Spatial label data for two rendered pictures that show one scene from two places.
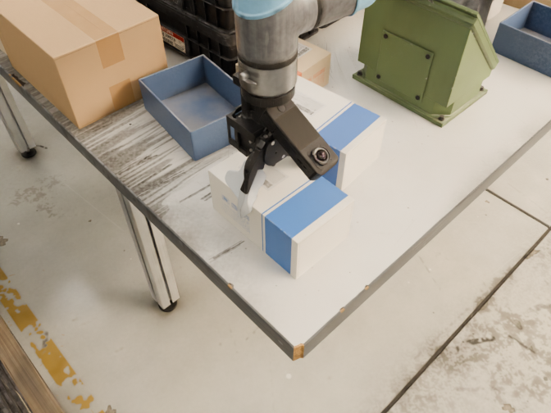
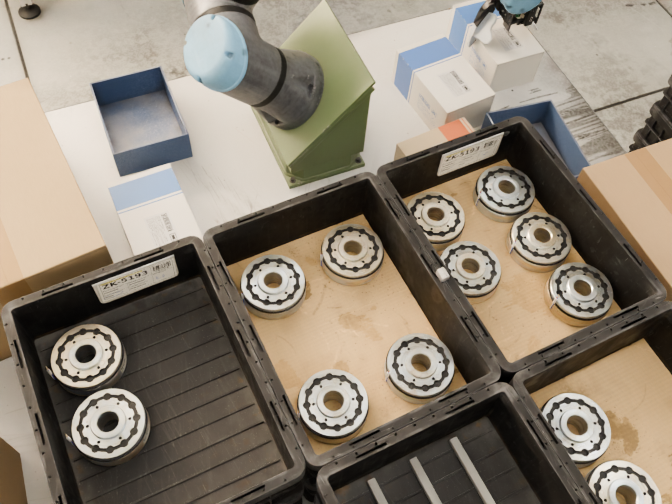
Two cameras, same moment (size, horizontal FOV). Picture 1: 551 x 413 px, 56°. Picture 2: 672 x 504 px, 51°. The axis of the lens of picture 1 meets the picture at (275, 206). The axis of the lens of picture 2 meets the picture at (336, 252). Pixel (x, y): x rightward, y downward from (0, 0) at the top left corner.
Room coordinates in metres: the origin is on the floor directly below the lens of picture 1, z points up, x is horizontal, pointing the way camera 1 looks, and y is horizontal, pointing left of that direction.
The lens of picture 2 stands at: (1.85, 0.04, 1.85)
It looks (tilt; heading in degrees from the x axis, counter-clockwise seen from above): 58 degrees down; 196
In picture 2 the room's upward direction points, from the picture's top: 6 degrees clockwise
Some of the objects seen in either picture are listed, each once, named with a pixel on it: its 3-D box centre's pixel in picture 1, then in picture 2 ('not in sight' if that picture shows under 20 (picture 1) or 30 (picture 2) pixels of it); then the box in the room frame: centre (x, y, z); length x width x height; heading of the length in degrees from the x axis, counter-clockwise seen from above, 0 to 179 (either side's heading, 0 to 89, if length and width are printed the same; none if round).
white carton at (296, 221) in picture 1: (279, 203); (493, 43); (0.55, -0.01, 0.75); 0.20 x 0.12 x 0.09; 43
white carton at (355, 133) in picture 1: (318, 131); (441, 87); (0.72, -0.08, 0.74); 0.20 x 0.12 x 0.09; 49
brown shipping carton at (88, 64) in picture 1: (79, 43); (662, 238); (0.97, 0.41, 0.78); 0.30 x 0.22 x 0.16; 43
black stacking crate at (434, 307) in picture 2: not in sight; (342, 319); (1.38, -0.07, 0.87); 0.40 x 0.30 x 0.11; 47
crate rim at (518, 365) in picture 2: not in sight; (513, 233); (1.16, 0.13, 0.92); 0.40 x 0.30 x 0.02; 47
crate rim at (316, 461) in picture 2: not in sight; (345, 304); (1.38, -0.07, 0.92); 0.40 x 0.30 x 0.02; 47
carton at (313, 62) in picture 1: (284, 74); (443, 163); (0.92, -0.02, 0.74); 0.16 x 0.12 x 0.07; 139
